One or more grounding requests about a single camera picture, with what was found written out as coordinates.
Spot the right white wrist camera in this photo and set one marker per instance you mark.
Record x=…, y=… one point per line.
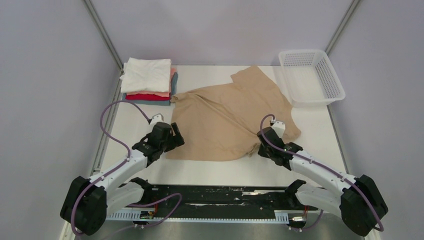
x=279, y=127

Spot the white plastic basket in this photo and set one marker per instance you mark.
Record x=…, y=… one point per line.
x=310, y=77

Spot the blue grey folded t shirt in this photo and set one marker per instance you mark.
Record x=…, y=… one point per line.
x=158, y=103

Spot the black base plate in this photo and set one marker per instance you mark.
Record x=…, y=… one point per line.
x=169, y=204

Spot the left corner aluminium post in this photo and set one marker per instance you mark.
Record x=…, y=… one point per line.
x=92, y=12

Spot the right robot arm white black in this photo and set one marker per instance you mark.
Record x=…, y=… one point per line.
x=357, y=201

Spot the white slotted cable duct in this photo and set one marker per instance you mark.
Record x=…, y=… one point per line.
x=276, y=218

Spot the corner aluminium post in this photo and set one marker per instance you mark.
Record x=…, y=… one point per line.
x=349, y=13
x=92, y=12

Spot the aluminium frame rail front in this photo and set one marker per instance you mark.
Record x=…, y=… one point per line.
x=202, y=201

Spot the white folded t shirt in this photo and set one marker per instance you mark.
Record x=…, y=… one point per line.
x=146, y=75

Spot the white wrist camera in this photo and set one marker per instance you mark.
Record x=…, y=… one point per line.
x=157, y=118
x=279, y=127

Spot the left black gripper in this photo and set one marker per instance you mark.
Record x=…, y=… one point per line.
x=176, y=140

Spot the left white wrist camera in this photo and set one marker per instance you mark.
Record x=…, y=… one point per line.
x=157, y=118

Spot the pink folded t shirt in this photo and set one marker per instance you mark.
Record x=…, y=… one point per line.
x=160, y=94

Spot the beige t shirt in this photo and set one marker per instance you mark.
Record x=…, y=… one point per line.
x=222, y=122

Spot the right corner aluminium post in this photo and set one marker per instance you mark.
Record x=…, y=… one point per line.
x=349, y=13

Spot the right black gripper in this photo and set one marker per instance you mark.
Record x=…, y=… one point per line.
x=261, y=153

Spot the red folded t shirt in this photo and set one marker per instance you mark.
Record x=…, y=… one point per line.
x=147, y=97

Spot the left side aluminium rail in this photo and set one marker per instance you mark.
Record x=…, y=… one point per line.
x=108, y=121

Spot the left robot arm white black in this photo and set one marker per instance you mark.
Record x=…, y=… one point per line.
x=89, y=201

